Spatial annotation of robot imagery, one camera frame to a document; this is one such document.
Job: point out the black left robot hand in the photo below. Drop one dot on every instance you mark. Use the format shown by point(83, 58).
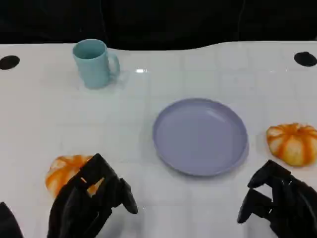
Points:
point(74, 205)

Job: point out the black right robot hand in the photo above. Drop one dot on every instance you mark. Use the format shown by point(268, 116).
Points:
point(292, 205)

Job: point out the orange and white bread roll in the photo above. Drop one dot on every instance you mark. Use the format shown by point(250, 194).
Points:
point(293, 146)
point(62, 171)

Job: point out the lilac plate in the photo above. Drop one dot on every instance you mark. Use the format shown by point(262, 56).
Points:
point(200, 138)

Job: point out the pale green mug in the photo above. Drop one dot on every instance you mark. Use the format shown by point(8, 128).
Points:
point(92, 69)

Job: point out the black table grommet hole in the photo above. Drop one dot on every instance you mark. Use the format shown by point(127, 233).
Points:
point(305, 59)
point(8, 62)

